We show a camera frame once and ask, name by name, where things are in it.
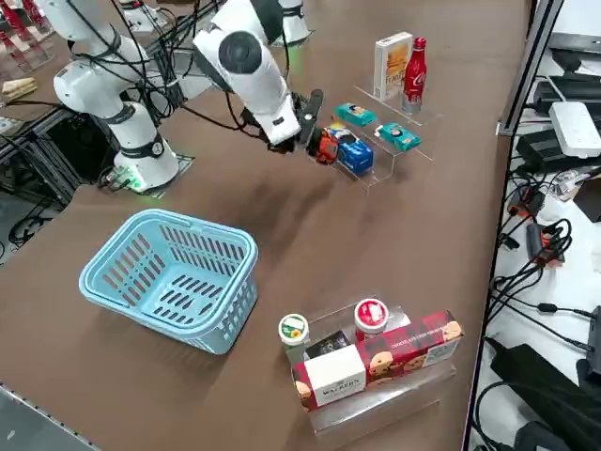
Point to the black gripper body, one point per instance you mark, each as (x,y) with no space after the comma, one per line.
(300,115)

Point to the orange black barcode scanner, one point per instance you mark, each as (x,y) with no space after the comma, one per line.
(326,148)

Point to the white cracker box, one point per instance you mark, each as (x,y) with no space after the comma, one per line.
(389,66)

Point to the red Coca-Cola bottle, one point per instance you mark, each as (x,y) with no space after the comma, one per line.
(414,75)

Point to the light blue shopping basket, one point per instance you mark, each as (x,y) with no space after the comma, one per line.
(188,291)

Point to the teal cartoon snack packet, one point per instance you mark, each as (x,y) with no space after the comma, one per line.
(355,114)
(399,136)

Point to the blue Oreo cookie box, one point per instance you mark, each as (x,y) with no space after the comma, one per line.
(357,157)

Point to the clear acrylic stepped shelf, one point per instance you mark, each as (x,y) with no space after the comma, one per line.
(380,181)
(375,409)

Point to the red jar with lid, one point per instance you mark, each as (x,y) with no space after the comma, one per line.
(371,317)

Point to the white jar green lid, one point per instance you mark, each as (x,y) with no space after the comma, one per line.
(293,329)

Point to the black power brick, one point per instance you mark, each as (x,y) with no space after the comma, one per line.
(540,150)

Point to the small black box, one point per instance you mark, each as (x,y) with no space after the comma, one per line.
(328,345)

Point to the red Walkers cookie box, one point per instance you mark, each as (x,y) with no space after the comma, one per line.
(399,357)

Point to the white power strip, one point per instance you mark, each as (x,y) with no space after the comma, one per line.
(577,129)

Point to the orange black plug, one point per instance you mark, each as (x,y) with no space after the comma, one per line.
(544,242)

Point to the tan folded cloth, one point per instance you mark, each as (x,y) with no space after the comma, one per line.
(19,89)

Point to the black bag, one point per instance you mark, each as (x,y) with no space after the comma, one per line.
(554,390)

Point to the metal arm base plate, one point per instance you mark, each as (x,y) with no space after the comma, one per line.
(159,191)

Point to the aluminium frame post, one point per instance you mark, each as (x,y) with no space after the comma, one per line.
(530,61)

